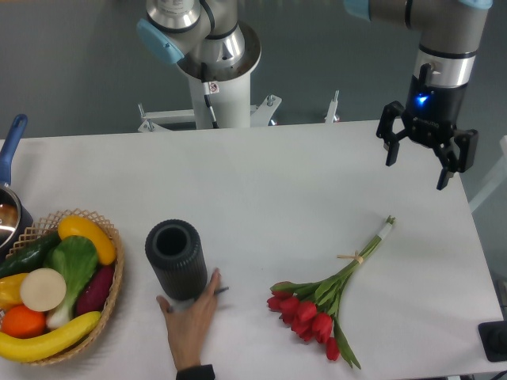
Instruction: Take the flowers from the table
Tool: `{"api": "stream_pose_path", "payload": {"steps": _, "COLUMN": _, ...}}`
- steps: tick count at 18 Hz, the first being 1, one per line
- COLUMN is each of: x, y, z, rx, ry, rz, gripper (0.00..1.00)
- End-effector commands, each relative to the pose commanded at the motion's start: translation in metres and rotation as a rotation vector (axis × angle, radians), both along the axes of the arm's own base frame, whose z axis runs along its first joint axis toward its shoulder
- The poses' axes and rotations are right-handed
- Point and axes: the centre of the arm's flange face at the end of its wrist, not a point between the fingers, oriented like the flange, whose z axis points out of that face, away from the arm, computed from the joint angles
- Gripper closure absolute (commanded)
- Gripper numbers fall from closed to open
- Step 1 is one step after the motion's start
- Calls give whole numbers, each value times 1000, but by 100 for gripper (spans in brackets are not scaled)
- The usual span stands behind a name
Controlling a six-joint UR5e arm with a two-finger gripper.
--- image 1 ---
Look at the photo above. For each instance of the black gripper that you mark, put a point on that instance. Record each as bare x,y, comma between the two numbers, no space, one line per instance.
430,118

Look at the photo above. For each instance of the red tulip bouquet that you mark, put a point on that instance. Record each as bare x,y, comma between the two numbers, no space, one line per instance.
311,310

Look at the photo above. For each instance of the dark grey ribbed vase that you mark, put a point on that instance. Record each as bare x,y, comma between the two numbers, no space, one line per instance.
174,250

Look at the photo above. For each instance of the black sleeved forearm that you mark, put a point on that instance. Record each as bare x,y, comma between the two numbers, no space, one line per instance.
201,372

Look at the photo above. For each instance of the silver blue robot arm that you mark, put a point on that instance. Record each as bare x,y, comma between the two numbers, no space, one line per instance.
217,52

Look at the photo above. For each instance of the person's bare hand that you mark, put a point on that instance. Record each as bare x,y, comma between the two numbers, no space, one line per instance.
187,329

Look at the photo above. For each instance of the black device at edge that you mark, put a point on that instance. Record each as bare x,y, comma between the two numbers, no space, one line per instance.
493,337

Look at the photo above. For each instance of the purple sweet potato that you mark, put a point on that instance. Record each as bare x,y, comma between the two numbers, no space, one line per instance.
95,294

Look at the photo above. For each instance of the green bok choy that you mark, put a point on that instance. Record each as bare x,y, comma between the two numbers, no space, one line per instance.
75,259

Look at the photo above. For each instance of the woven wicker basket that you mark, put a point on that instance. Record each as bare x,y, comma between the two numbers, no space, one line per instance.
50,223

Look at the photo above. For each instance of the green cucumber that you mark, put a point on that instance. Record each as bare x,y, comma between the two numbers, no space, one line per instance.
30,257

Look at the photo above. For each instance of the yellow bell pepper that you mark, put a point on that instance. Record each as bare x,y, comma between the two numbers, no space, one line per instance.
10,290

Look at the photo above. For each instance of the orange fruit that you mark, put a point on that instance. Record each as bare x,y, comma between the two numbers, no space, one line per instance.
23,323

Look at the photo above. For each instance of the yellow banana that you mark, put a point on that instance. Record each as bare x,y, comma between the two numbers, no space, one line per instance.
49,344

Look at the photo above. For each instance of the white frame at right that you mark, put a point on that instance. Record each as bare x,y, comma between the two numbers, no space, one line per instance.
492,180

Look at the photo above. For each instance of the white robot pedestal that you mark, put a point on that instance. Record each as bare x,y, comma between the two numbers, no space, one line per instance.
226,102

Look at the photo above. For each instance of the white metal base frame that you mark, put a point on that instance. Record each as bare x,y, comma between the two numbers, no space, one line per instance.
260,115

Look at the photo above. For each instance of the blue handled saucepan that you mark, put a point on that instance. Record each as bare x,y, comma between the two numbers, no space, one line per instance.
14,216

